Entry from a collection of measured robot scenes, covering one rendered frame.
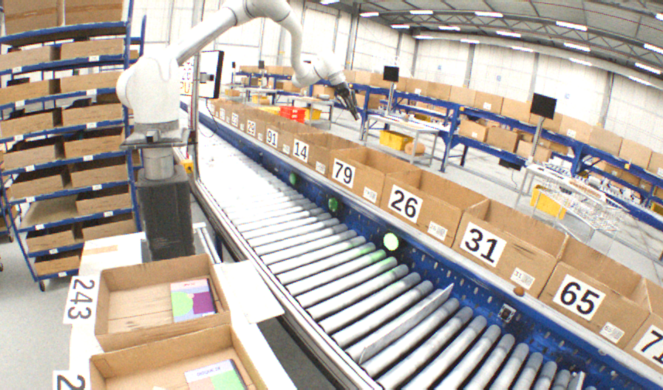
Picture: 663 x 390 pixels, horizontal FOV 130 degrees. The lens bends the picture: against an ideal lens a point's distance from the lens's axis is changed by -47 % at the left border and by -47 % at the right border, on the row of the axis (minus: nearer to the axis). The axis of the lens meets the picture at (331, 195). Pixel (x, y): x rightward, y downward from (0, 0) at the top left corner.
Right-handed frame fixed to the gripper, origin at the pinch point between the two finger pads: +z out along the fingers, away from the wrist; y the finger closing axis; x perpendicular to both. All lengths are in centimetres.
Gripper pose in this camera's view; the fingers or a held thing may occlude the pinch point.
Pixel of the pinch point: (355, 114)
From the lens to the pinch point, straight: 167.8
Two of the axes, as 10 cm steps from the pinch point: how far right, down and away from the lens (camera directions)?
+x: 5.2, -5.3, 6.7
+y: 7.2, -1.4, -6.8
